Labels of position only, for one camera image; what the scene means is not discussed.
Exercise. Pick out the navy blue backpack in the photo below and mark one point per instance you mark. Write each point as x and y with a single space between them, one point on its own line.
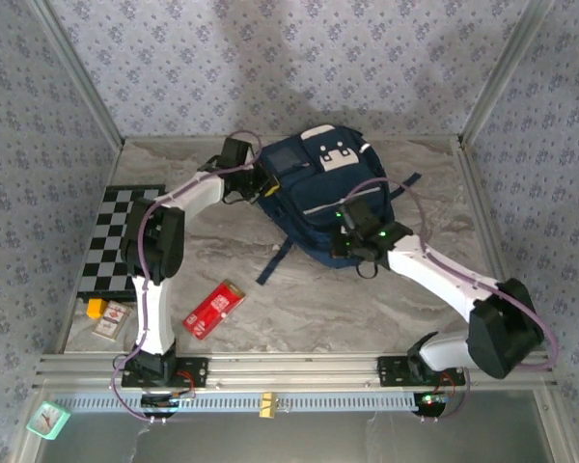
318 193

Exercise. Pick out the red snack packet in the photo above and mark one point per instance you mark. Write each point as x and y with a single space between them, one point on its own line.
214 308

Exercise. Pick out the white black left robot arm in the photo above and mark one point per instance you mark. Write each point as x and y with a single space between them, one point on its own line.
193 193

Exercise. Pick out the black grey chessboard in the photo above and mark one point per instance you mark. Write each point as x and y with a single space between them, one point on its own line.
106 241

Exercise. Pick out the small circuit board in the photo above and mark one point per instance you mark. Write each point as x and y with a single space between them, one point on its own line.
169 400
432 402

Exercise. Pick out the playing card box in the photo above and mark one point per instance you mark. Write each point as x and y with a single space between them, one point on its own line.
111 320

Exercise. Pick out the small orange block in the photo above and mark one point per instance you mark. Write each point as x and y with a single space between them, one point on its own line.
95 308

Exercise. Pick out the grey metal panel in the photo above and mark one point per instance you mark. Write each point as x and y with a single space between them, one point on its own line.
294 443

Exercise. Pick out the mint green alarm clock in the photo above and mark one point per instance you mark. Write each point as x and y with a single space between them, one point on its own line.
48 420

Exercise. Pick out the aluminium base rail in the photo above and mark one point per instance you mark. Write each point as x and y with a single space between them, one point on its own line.
294 371

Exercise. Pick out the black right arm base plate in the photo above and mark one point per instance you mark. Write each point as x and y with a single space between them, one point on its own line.
391 371

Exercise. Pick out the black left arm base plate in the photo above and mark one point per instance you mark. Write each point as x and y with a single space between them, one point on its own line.
193 371

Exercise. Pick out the aluminium frame post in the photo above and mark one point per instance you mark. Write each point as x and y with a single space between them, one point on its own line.
506 72
80 72

